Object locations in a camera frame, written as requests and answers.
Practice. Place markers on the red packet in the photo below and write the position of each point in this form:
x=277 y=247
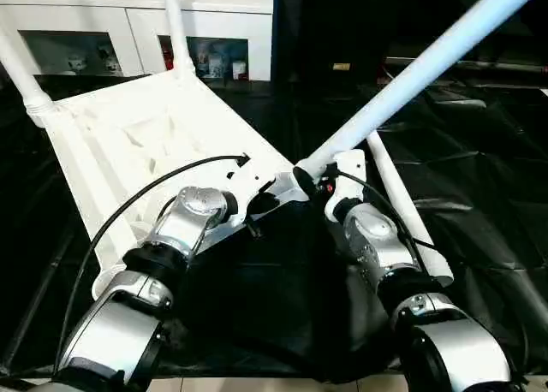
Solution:
x=167 y=58

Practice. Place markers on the white glass-door cabinet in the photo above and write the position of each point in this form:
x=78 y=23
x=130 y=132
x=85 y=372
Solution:
x=107 y=15

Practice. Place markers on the white plastic table top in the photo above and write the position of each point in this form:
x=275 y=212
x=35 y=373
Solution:
x=150 y=122

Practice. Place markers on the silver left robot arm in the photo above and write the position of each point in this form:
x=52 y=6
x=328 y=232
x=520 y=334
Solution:
x=180 y=221

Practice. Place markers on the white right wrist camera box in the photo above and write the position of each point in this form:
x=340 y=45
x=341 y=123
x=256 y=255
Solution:
x=349 y=165

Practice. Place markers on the black speaker box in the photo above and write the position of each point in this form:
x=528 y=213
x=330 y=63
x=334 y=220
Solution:
x=342 y=24

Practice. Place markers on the white plastic table leg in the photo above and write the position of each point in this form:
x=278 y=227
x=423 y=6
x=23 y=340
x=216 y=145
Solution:
x=406 y=79
x=23 y=79
x=177 y=24
x=402 y=186

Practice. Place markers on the black plastic mat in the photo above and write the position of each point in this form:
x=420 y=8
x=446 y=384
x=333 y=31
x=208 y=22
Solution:
x=64 y=174

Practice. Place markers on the white mug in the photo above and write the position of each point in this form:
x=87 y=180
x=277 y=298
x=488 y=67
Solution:
x=240 y=70

